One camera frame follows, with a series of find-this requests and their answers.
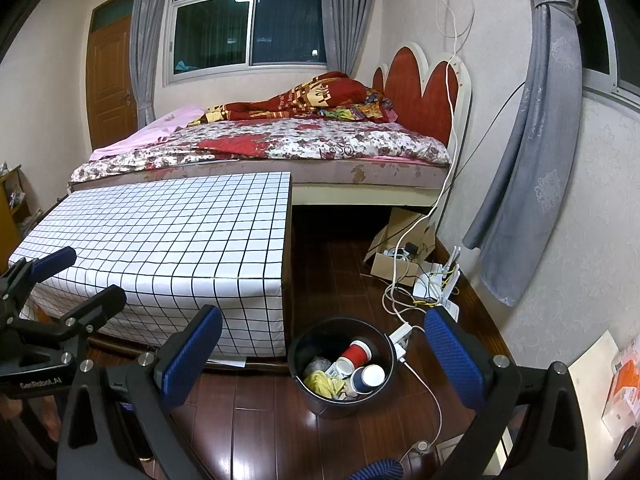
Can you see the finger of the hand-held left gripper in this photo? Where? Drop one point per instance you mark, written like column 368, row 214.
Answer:
column 95, row 305
column 52, row 260

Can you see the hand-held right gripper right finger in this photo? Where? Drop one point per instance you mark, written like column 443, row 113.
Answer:
column 452, row 355

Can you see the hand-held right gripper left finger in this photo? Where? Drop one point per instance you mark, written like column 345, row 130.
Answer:
column 192, row 355

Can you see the blue paper cup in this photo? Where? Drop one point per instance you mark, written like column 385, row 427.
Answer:
column 360, row 384

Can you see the red paper cup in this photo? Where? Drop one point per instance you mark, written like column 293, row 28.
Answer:
column 352, row 355

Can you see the clear plastic bag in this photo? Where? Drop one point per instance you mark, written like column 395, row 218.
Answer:
column 320, row 364

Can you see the yellow plastic bag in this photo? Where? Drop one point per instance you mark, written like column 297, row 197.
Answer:
column 322, row 382

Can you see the black plastic bin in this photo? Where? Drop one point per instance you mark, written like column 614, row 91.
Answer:
column 325, row 407

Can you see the white flat modem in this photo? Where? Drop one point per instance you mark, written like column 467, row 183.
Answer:
column 450, row 308

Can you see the white power strip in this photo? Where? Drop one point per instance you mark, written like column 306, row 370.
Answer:
column 400, row 340

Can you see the wooden cabinet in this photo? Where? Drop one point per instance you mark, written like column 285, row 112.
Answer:
column 10, row 220

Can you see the white router with antennas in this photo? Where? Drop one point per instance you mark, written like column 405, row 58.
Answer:
column 425, row 285

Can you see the white checked tablecloth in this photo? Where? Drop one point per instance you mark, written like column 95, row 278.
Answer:
column 150, row 240

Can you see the cardboard box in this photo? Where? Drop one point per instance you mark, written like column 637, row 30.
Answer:
column 387, row 265

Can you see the blue braided object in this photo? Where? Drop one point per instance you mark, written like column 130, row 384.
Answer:
column 375, row 470

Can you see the white paper sheet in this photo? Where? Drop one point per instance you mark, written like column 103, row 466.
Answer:
column 595, row 360

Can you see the pink sheet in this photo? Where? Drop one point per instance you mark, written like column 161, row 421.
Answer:
column 150, row 132

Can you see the orange and white box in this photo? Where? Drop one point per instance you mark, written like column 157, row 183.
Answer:
column 625, row 385

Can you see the wooden door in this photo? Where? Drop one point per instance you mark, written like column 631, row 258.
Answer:
column 107, row 85

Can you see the grey patterned curtain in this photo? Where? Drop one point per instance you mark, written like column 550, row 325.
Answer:
column 530, row 160

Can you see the bed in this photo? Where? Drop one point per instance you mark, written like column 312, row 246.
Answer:
column 325, row 172

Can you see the floral quilt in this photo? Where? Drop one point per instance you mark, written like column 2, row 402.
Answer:
column 300, row 142

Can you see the red scalloped headboard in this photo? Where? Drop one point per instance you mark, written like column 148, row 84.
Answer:
column 415, row 85

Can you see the red printed blanket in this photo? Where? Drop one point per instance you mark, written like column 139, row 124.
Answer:
column 310, row 92

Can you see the large sliding window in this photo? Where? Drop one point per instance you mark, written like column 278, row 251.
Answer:
column 285, row 25

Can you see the small side window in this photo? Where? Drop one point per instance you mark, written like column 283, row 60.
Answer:
column 595, row 35

